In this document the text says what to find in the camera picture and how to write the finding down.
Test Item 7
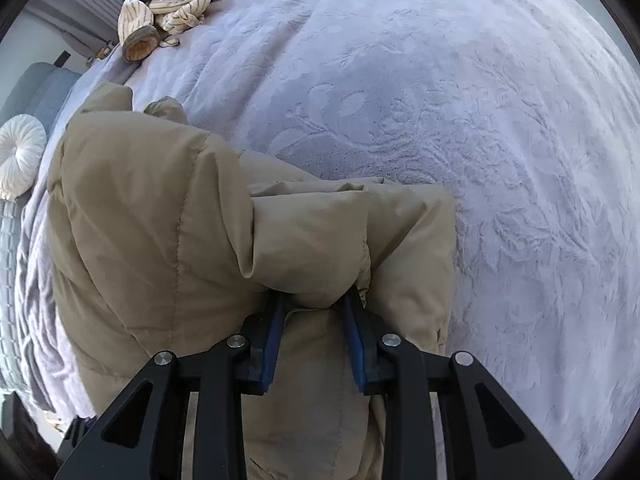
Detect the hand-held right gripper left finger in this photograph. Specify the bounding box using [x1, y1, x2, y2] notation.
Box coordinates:
[52, 292, 289, 480]

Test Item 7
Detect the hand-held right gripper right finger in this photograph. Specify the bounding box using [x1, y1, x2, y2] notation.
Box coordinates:
[342, 287, 576, 480]

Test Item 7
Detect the beige puffer jacket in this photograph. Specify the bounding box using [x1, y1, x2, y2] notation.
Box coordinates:
[45, 82, 457, 480]

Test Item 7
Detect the lavender embossed blanket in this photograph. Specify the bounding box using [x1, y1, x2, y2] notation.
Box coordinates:
[14, 0, 640, 480]

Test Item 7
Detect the white round pleated pillow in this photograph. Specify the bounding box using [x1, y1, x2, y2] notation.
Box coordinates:
[0, 114, 48, 200]

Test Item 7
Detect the grey-blue sofa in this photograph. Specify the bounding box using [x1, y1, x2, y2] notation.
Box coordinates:
[0, 61, 84, 397]

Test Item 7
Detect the pile of striped cream garments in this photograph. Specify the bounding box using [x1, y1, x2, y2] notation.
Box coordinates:
[117, 0, 213, 62]

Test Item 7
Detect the grey pleated curtain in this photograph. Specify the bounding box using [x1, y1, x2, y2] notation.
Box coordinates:
[36, 0, 147, 52]

